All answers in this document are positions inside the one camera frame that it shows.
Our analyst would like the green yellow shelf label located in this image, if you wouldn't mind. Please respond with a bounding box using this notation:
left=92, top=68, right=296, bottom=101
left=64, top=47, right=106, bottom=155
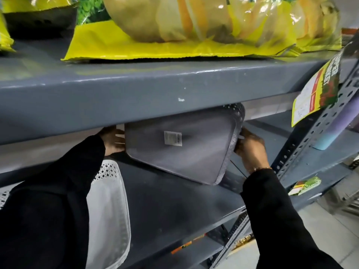
left=288, top=176, right=322, bottom=196

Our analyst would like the white perforated plastic basket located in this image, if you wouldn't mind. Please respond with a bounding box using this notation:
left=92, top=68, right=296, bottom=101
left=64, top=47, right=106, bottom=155
left=0, top=160, right=132, bottom=269

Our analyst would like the orange shelf price tag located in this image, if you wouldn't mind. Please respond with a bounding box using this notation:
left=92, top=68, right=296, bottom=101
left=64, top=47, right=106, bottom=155
left=171, top=234, right=207, bottom=255

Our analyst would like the dark grey metal shelf board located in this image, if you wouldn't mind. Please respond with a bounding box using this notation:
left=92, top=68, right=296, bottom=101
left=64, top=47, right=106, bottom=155
left=0, top=110, right=359, bottom=269

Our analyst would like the yellow red hanging sign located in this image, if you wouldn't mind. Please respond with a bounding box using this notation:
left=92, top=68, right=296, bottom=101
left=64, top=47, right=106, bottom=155
left=292, top=49, right=341, bottom=128

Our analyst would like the grey perforated metal upright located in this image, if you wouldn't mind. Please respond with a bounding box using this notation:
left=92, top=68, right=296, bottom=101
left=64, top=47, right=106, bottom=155
left=209, top=60, right=359, bottom=269

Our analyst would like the purple blue rolled mat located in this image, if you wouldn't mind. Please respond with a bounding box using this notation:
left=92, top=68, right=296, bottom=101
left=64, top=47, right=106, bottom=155
left=313, top=105, right=359, bottom=151

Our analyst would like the white sticker label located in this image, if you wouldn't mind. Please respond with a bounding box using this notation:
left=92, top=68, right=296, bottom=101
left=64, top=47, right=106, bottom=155
left=164, top=131, right=183, bottom=147

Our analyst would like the large yellow clear plastic bag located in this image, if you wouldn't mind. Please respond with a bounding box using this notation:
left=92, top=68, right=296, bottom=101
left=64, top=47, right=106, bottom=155
left=62, top=0, right=298, bottom=62

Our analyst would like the yellow bag corner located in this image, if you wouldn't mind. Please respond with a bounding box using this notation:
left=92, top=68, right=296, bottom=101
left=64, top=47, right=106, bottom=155
left=0, top=11, right=16, bottom=53

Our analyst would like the grey plastic basket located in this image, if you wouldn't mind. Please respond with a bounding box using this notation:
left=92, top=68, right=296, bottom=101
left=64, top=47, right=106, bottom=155
left=123, top=103, right=246, bottom=186

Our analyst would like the black and yellow bag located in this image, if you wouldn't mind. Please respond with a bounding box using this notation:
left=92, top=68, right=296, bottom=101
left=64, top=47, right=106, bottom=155
left=1, top=0, right=79, bottom=40

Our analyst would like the person's right hand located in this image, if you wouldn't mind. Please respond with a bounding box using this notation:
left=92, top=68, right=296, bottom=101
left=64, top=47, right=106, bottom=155
left=234, top=127, right=271, bottom=174

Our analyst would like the person's left hand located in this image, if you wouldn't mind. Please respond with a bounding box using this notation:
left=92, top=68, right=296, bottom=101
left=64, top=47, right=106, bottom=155
left=98, top=126, right=126, bottom=157

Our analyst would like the person's right forearm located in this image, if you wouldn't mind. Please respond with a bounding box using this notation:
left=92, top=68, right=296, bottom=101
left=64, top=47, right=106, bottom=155
left=241, top=168, right=344, bottom=269

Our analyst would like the person's left forearm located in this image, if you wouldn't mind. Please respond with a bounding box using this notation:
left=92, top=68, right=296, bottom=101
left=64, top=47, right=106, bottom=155
left=0, top=134, right=106, bottom=269

